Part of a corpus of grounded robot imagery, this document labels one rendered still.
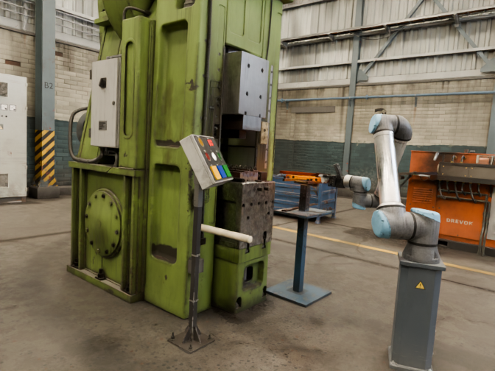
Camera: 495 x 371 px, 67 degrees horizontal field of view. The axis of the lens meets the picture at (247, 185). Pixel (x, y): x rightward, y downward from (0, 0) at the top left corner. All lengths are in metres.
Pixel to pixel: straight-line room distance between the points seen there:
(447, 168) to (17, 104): 6.57
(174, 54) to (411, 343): 2.25
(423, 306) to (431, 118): 7.86
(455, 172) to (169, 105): 3.85
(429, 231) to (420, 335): 0.56
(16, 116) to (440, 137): 8.58
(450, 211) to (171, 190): 3.96
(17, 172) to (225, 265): 5.24
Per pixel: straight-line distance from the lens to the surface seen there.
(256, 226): 2.64
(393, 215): 2.12
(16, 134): 7.31
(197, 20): 2.52
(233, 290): 2.66
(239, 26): 2.80
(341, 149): 10.51
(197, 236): 2.16
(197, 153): 1.94
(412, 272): 2.21
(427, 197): 5.64
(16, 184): 7.35
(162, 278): 2.72
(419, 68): 10.27
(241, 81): 2.52
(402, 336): 2.33
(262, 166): 2.95
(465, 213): 5.57
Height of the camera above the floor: 1.15
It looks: 6 degrees down
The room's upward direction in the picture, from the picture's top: 3 degrees clockwise
